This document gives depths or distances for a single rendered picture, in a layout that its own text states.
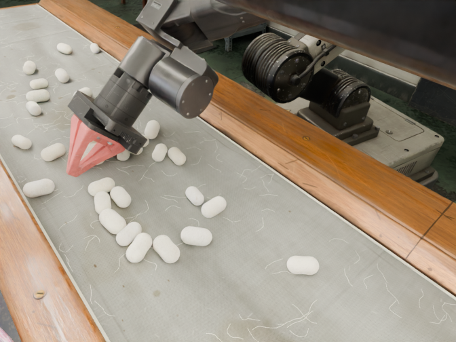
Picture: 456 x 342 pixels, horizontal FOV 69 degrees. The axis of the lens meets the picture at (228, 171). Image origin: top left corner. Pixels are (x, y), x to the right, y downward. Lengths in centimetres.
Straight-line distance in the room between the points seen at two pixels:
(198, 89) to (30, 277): 26
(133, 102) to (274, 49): 42
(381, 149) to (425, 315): 73
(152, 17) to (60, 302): 33
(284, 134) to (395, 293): 27
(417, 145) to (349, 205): 73
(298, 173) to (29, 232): 34
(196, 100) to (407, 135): 89
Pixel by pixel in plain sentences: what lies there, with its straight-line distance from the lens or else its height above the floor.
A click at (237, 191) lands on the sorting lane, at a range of 46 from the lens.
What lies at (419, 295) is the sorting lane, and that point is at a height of 74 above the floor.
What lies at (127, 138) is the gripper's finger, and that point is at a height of 81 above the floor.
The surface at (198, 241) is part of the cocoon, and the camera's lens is 39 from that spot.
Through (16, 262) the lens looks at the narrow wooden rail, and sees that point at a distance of 41.
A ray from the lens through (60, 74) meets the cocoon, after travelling 76.
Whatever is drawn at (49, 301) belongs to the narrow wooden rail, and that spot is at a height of 76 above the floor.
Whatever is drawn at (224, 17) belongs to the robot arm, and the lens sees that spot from 43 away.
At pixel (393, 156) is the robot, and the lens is 109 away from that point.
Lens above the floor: 107
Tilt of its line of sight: 41 degrees down
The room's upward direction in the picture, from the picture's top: 3 degrees clockwise
